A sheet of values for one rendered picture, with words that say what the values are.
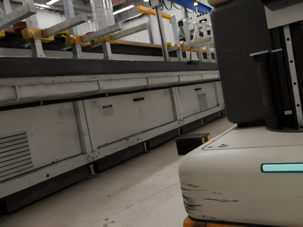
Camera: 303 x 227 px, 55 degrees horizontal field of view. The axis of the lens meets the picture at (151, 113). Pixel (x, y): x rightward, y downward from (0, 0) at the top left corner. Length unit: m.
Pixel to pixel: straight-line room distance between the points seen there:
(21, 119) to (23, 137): 0.09
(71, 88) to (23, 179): 0.50
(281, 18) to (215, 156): 0.40
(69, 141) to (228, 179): 1.28
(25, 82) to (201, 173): 0.94
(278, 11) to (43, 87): 1.04
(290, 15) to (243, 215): 0.51
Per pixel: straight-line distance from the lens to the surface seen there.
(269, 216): 0.68
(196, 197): 0.72
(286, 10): 0.86
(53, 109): 1.75
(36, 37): 1.46
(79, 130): 1.86
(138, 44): 2.44
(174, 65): 2.44
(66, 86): 1.54
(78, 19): 1.31
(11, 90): 1.36
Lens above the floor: 0.43
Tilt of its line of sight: 3 degrees down
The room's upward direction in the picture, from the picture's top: 10 degrees counter-clockwise
